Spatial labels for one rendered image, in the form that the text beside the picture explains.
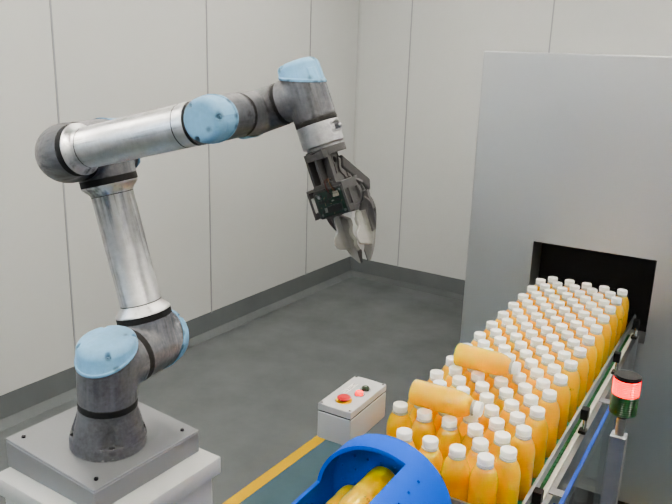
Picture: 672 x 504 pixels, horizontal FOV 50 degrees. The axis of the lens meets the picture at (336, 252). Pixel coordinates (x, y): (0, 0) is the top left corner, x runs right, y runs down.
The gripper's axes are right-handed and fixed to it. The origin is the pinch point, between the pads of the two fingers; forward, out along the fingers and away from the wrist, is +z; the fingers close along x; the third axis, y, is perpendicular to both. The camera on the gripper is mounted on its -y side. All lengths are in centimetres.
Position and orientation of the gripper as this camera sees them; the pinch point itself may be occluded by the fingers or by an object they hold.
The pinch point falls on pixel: (364, 253)
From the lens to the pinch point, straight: 130.2
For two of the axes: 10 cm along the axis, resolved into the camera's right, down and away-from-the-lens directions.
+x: 8.5, -2.2, -4.7
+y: -4.2, 2.5, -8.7
